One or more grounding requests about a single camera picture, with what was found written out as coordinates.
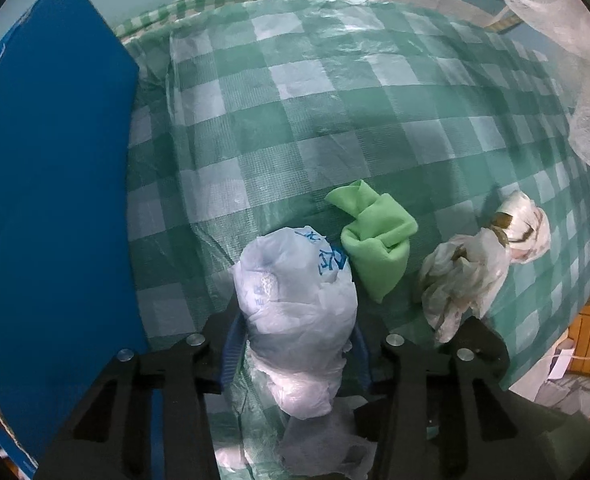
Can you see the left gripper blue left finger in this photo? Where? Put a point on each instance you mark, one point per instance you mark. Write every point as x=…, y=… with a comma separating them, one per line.
x=232, y=350

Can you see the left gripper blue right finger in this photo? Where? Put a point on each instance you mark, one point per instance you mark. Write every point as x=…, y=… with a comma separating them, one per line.
x=361, y=356

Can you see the white plastic bag blue print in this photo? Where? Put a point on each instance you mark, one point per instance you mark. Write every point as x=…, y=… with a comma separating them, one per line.
x=299, y=301

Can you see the white crumpled tissue cloth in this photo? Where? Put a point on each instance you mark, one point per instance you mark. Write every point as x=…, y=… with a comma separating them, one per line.
x=300, y=449

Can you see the bright green folded cloth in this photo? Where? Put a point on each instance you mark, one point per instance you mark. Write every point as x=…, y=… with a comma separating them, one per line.
x=377, y=241

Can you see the black sock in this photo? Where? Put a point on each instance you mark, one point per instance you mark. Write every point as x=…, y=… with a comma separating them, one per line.
x=392, y=355

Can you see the white patterned plastic bag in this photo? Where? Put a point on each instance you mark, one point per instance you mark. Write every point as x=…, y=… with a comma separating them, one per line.
x=464, y=275

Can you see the blue cardboard box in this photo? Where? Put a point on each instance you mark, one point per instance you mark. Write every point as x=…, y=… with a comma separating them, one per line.
x=67, y=299

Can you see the green checked tablecloth near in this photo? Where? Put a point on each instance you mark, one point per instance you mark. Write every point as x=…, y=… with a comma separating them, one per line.
x=247, y=115

